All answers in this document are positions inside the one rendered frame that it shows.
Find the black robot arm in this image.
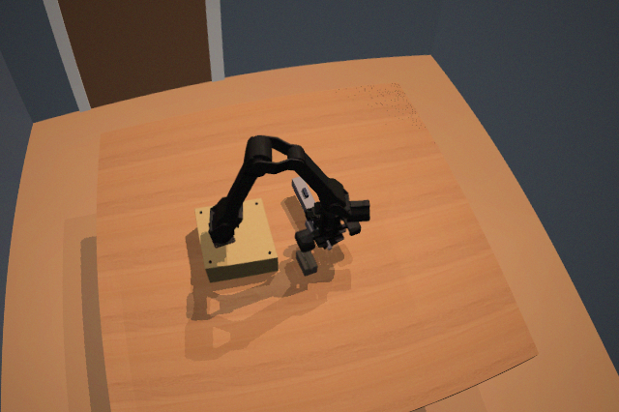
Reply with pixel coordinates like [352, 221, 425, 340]
[209, 135, 370, 249]

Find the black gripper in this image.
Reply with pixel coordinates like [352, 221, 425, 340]
[294, 215, 362, 253]

